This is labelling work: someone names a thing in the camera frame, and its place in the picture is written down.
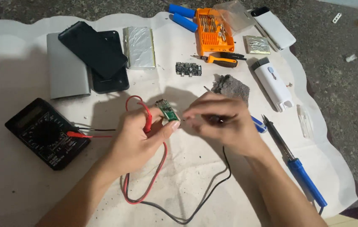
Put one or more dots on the small gold foil battery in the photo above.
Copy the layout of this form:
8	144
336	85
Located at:
257	44

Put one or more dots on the clear plastic cap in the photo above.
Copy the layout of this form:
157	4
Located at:
305	121

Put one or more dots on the white power bank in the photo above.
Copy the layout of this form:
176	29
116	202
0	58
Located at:
275	28

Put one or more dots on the blue and white pen tool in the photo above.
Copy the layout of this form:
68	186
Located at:
259	124

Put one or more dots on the blue cylindrical battery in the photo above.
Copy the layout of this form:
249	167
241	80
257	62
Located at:
182	10
184	22

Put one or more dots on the black power bank shell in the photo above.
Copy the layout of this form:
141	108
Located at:
111	83

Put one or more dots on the person's right fingers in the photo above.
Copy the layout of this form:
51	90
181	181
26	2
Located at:
204	108

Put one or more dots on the red multimeter test lead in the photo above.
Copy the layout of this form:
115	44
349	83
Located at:
147	118

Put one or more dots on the large silver foil battery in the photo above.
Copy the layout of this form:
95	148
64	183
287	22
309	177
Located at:
139	47

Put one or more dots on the clear plastic case lid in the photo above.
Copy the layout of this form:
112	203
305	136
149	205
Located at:
234	14

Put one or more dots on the black tweezers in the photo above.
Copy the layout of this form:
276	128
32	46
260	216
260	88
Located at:
234	56

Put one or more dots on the silver power bank case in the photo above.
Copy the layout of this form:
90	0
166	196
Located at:
64	78

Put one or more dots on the white paper work sheet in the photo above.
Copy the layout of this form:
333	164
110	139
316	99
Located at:
172	85

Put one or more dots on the black circuit board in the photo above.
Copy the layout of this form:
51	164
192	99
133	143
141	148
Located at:
187	69

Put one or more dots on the black multimeter test lead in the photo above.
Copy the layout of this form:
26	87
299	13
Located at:
228	167

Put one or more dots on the small white plastic clip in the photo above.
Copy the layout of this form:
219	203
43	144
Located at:
337	18

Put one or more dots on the black slim power bank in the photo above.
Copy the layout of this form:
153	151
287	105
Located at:
92	47

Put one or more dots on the grey cleaning cloth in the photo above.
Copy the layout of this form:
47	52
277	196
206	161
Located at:
231	88

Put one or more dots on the orange and black screwdriver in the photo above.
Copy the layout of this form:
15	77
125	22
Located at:
221	61

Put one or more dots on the person's right hand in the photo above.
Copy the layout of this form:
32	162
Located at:
229	126

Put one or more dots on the blue soldering iron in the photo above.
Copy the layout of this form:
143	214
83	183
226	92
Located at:
305	176

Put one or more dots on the orange screwdriver bit case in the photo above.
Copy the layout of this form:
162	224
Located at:
212	37

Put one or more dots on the person's left hand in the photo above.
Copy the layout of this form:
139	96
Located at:
135	142

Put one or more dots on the small white plastic scrap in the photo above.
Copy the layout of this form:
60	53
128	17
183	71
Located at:
351	58

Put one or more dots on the black digital multimeter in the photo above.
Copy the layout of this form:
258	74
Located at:
45	134

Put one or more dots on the small green circuit board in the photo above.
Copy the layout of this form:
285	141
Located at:
168	110

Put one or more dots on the thin metal rod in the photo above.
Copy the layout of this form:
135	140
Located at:
207	89

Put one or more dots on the white cleaning brush kit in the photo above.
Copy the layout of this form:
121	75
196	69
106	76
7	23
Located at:
273	85

